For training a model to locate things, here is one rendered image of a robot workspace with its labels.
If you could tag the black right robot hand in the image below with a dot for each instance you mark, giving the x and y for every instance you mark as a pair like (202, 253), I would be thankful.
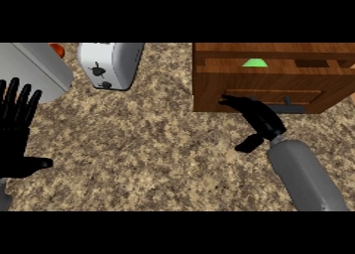
(260, 117)

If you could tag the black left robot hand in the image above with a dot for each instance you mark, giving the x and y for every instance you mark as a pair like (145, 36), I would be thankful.
(9, 139)

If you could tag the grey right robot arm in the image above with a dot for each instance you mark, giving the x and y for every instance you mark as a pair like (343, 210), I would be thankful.
(304, 177)

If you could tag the wooden drawer front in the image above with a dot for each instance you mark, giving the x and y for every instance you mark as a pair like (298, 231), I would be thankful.
(272, 96)

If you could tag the wooden drawer cabinet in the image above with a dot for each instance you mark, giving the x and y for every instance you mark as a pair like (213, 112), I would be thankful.
(278, 66)

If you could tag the green cup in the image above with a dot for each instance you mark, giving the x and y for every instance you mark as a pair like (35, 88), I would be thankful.
(254, 63)

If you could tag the large grey appliance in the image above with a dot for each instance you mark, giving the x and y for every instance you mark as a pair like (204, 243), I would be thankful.
(31, 67)

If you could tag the orange round object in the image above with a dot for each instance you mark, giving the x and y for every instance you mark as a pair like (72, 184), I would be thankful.
(58, 50)

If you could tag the silver toaster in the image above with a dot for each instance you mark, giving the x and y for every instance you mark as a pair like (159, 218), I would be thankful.
(111, 64)

